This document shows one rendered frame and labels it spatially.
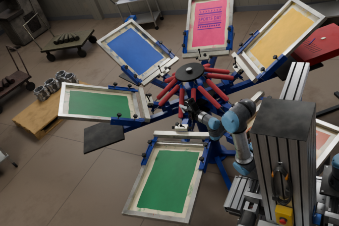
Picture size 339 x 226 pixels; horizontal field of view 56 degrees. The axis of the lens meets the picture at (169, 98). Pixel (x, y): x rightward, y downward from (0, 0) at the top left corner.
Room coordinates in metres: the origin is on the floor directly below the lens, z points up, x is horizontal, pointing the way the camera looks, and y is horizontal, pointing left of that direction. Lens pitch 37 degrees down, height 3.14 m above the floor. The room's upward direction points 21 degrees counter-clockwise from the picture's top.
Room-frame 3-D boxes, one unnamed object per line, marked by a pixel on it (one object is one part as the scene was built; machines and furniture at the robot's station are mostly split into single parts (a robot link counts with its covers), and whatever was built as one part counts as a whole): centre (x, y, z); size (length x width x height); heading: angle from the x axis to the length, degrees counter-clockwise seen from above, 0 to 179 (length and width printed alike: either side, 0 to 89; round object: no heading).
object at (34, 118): (5.11, 2.04, 0.19); 1.38 x 0.96 x 0.39; 131
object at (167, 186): (1.95, 0.17, 1.05); 1.08 x 0.61 x 0.23; 149
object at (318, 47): (2.71, -1.71, 1.06); 0.61 x 0.46 x 0.12; 89
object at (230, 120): (1.32, -0.32, 1.63); 0.15 x 0.12 x 0.55; 116
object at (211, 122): (1.56, -0.21, 1.65); 0.11 x 0.08 x 0.09; 26
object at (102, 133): (2.74, 0.38, 0.91); 1.34 x 0.41 x 0.08; 89
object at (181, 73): (2.73, -0.29, 0.67); 0.40 x 0.40 x 1.35
